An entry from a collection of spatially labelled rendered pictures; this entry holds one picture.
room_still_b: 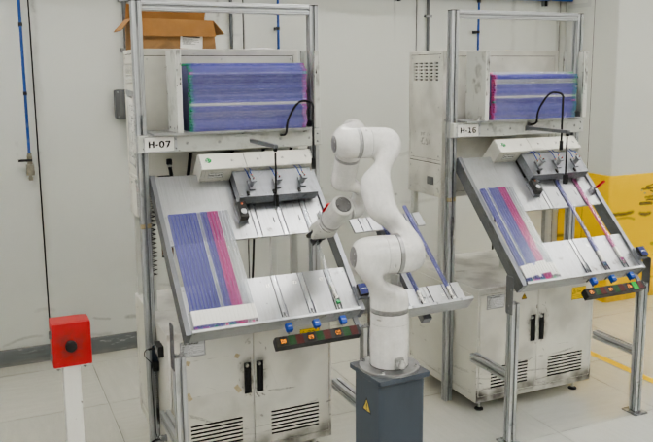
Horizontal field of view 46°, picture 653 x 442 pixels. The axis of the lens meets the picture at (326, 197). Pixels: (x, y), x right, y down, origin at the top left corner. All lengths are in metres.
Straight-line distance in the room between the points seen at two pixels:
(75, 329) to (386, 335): 1.08
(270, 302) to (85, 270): 1.96
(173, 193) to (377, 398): 1.21
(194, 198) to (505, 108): 1.56
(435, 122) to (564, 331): 1.21
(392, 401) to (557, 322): 1.72
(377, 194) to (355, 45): 2.72
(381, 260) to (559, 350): 1.90
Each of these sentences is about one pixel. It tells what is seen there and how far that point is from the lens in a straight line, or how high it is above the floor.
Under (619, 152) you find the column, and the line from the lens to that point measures 5.69.
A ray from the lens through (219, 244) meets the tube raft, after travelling 2.99.
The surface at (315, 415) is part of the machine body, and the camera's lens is 3.44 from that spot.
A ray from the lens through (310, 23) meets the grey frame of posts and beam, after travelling 3.34.
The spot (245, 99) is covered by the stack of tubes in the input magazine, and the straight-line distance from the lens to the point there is 3.17.
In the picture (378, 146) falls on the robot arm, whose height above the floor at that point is 1.38.
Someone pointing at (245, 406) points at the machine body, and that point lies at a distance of 3.30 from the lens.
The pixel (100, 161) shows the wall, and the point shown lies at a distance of 4.59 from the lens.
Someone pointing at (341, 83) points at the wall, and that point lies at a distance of 5.00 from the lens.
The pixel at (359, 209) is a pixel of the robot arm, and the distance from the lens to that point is 2.91.
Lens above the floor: 1.62
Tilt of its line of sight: 9 degrees down
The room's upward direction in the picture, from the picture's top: straight up
